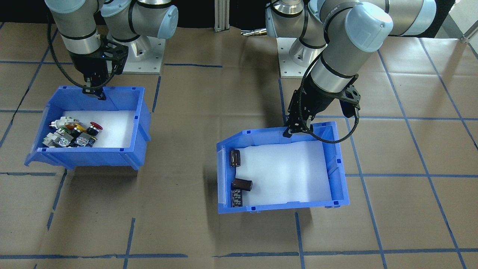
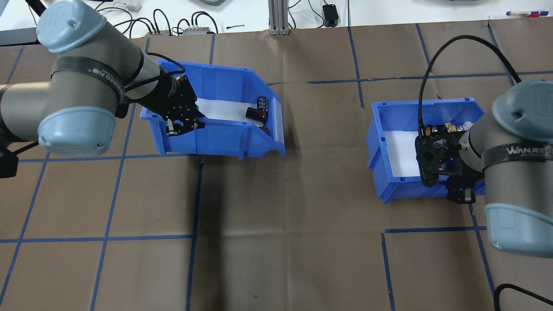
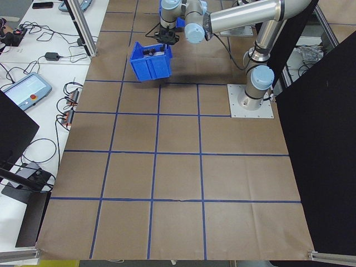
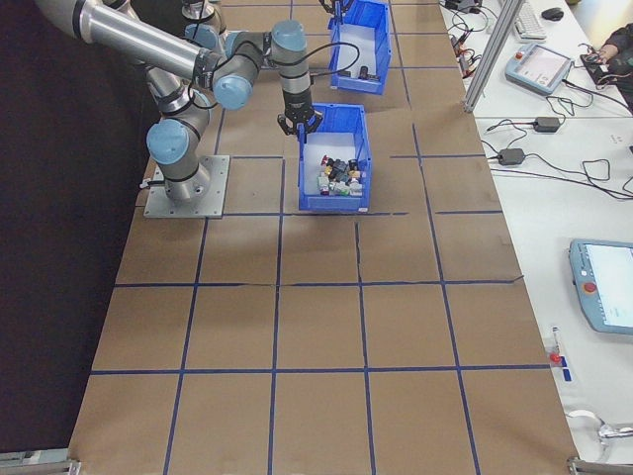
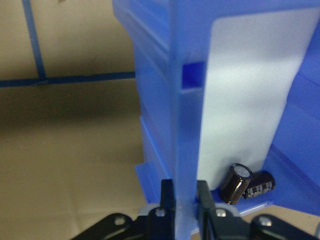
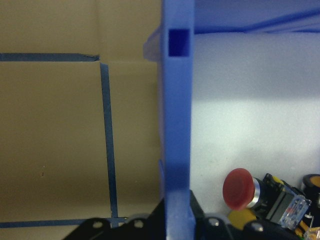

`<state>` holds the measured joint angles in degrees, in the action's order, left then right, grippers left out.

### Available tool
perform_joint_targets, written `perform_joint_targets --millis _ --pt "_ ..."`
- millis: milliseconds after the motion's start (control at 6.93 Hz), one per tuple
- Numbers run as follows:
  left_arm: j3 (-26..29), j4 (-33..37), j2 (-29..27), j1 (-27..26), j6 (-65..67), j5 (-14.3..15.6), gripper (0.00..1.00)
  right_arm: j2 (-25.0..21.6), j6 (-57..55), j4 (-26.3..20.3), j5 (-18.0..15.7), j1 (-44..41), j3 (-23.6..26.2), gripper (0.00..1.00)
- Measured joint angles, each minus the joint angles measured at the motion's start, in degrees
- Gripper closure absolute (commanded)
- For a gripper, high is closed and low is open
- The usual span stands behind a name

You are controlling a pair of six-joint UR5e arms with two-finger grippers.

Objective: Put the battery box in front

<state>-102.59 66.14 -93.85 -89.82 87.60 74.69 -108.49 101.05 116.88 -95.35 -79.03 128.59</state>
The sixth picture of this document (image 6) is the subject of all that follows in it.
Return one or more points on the orange capped push button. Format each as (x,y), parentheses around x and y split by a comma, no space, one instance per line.
(312,183)

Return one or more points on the yellow push button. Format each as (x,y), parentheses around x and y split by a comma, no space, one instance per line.
(241,217)

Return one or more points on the blue switch storage bin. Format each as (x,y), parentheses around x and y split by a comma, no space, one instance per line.
(177,112)

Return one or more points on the red mushroom push button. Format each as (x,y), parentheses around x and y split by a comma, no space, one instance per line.
(237,188)

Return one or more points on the black contact block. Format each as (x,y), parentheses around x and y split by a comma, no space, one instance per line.
(310,226)

